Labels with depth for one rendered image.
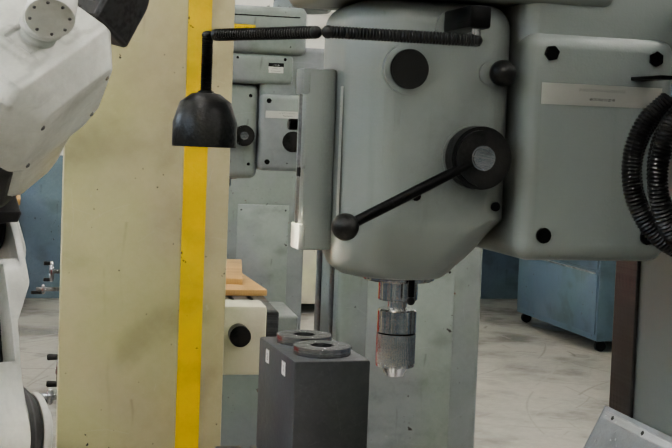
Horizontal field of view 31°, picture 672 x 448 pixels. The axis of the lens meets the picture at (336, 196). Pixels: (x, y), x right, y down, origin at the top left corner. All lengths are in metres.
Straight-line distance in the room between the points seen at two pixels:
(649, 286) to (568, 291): 7.45
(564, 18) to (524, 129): 0.13
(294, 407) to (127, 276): 1.36
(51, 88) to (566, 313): 7.64
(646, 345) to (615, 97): 0.40
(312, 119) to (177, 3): 1.77
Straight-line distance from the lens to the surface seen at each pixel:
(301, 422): 1.85
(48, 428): 1.95
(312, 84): 1.40
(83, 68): 1.77
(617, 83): 1.42
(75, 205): 3.11
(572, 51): 1.40
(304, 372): 1.83
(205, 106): 1.33
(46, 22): 1.67
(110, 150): 3.11
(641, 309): 1.69
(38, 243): 10.42
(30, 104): 1.69
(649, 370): 1.67
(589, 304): 8.81
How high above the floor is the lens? 1.48
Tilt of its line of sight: 3 degrees down
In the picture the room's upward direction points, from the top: 2 degrees clockwise
